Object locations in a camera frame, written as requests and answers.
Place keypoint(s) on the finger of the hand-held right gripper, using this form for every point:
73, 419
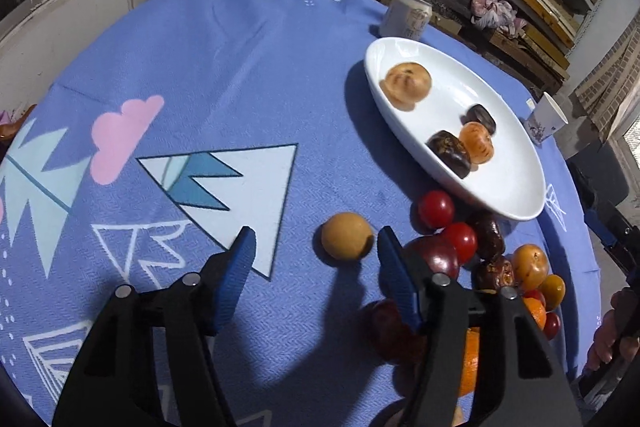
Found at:
600, 229

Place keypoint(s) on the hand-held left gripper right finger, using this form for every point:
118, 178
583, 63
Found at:
400, 277

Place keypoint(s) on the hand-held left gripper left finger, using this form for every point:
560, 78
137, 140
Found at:
235, 277

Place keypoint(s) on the dark purple passion fruit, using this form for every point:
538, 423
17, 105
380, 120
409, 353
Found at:
435, 257
387, 327

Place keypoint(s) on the tan round fruit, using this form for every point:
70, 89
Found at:
347, 237

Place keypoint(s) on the red cherry tomato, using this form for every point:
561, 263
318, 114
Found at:
551, 326
535, 296
461, 239
436, 208

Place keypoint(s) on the orange yellow tomato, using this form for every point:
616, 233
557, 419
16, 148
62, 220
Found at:
552, 291
530, 264

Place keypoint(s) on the small mandarin orange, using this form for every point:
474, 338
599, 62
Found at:
535, 314

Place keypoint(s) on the dark water chestnut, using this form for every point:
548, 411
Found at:
495, 274

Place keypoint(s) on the dark brown date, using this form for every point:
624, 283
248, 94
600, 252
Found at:
447, 152
482, 116
487, 234

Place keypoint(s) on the white oval plate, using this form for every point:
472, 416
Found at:
500, 187

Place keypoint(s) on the large orange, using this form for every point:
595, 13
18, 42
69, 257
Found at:
469, 362

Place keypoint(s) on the brownish orange round fruit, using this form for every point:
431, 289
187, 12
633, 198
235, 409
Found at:
477, 144

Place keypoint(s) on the person's right hand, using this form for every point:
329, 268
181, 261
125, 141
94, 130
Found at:
605, 339

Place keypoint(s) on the white paper cup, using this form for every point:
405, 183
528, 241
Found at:
546, 119

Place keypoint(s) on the blue printed tablecloth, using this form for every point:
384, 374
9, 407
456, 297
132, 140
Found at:
225, 82

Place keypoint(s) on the pink cloth bundle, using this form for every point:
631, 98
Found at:
495, 9

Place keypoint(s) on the white drink can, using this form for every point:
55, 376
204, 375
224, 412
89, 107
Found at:
407, 14

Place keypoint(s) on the brown object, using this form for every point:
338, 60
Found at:
12, 124

